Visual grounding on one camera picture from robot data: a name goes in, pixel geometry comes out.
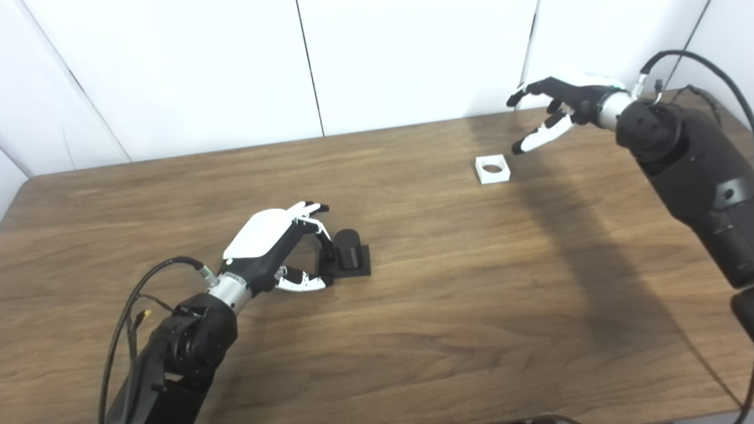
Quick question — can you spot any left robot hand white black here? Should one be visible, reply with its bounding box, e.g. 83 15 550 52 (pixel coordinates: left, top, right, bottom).
219 201 336 294

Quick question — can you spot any left arm thin wire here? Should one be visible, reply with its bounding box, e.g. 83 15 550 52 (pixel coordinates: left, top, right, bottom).
126 293 177 361

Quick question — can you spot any white square piece with hole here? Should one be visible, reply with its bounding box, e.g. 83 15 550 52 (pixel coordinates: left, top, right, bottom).
474 154 512 186

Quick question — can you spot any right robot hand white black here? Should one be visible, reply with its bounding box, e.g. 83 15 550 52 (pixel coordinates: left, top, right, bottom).
507 74 628 155

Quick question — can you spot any black peg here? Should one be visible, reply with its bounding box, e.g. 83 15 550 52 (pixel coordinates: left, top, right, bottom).
318 228 372 279

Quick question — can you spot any right arm thin wire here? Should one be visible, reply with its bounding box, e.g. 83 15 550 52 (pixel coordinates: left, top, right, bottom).
653 79 723 128

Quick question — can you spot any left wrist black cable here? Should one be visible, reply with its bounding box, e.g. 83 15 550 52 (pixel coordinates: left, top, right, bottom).
98 256 220 424

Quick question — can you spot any arm thin wire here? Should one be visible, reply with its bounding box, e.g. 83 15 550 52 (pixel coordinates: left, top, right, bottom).
126 293 177 361
653 79 723 128

